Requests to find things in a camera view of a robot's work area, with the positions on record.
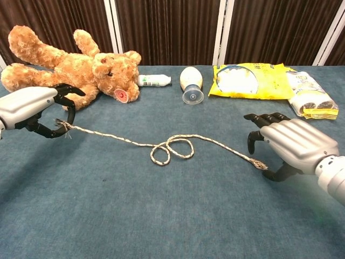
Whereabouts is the white squeeze bottle clear cap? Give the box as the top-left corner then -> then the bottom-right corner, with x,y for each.
180,66 -> 205,105

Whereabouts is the blue felt table mat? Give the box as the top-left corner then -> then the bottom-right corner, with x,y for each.
0,64 -> 345,259

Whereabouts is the brown teddy bear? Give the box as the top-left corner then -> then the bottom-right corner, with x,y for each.
0,25 -> 142,111

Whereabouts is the small white green-label bottle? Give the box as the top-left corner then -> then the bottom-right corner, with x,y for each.
137,74 -> 173,88

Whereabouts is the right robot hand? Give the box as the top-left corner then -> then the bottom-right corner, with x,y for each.
243,112 -> 340,182

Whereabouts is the yellow snack bag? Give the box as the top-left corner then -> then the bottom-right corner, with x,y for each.
208,62 -> 294,100

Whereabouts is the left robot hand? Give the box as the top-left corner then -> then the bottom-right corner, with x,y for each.
0,83 -> 86,140

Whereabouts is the beige braided rope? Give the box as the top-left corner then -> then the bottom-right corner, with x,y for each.
54,118 -> 268,171

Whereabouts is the white yellow roll cake pack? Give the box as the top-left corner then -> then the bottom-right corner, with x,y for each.
286,70 -> 340,120

